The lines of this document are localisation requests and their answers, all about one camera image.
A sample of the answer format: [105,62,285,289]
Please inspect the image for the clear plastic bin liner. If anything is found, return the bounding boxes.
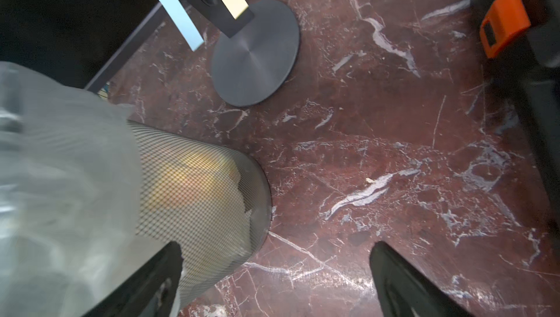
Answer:
[1,68,156,316]

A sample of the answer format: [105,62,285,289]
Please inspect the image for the round grey monitor stand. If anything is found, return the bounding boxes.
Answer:
[188,0,300,107]

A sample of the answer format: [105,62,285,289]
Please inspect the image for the blue sticky note bottom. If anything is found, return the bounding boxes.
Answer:
[158,0,204,51]

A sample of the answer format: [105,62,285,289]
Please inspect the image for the orange case latch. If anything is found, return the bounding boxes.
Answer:
[479,0,531,59]

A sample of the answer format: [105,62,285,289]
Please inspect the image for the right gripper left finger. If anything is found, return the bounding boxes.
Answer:
[85,241,183,316]

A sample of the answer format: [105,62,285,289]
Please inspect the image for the mesh waste bin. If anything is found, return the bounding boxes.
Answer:
[128,121,272,307]

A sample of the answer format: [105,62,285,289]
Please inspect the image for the black computer monitor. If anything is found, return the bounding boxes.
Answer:
[1,0,166,93]

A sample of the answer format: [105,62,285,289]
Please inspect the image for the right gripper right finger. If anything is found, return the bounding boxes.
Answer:
[369,241,471,316]

